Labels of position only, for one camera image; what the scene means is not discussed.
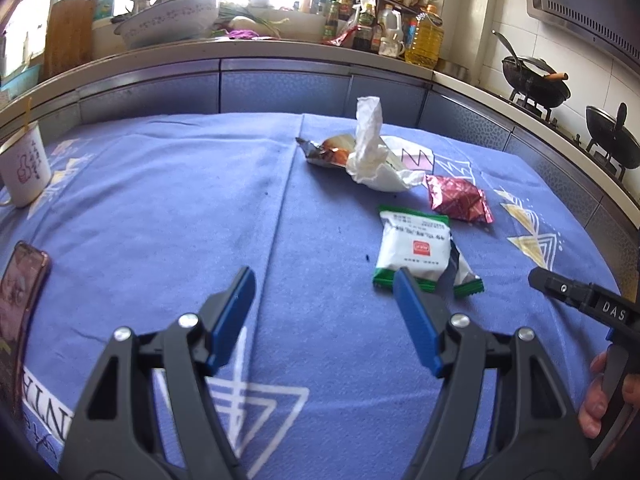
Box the white tissue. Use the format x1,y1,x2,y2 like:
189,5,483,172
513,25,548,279
346,96,396,186

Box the white green snack packet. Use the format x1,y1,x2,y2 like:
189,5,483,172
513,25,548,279
372,204,452,293

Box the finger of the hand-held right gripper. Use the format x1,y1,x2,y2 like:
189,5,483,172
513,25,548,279
529,266,596,312

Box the black wok with handle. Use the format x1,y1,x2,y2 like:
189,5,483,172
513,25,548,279
492,30,572,108

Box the green label sauce bottle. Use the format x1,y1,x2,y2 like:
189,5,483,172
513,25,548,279
325,0,341,41

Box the wooden cutting board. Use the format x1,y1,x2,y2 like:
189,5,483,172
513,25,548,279
44,0,96,81

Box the person's right hand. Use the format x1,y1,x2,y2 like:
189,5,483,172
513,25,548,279
577,351,619,438

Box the black wok with lid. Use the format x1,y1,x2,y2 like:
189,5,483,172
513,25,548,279
585,102,640,171

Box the gas stove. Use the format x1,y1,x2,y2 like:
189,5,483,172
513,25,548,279
507,87,640,186

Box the white mug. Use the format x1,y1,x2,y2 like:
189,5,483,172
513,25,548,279
0,121,52,208

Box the yellow cooking oil bottle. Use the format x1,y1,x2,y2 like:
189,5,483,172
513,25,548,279
404,5,445,68

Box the white plastic jug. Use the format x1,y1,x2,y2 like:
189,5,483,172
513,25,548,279
378,10,405,58

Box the white enamel basin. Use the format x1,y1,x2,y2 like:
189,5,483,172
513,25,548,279
111,0,223,51

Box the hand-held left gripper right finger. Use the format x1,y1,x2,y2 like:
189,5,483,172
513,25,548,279
392,267,593,480

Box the blue printed tablecloth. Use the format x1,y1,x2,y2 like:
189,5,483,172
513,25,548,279
0,111,623,480

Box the silver orange snack wrapper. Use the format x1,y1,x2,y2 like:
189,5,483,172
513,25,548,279
295,132,358,168

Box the green onions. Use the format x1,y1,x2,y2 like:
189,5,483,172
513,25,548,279
220,7,291,39

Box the grey kitchen cabinets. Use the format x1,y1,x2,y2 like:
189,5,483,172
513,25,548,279
0,57,640,306

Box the dark sauce bottle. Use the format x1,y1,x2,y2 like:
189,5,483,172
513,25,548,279
353,4,376,52

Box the dark smartphone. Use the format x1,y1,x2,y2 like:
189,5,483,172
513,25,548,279
0,241,52,421

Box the red seasoning packet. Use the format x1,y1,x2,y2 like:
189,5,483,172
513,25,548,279
322,25,358,47

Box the torn green white wrapper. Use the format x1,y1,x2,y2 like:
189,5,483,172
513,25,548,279
447,239,485,298

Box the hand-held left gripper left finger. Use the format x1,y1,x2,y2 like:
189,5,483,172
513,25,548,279
59,266,258,480

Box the red foil wrapper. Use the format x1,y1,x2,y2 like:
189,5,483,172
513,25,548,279
425,174,495,225

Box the blue plastic tub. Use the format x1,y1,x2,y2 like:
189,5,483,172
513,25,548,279
0,65,41,102

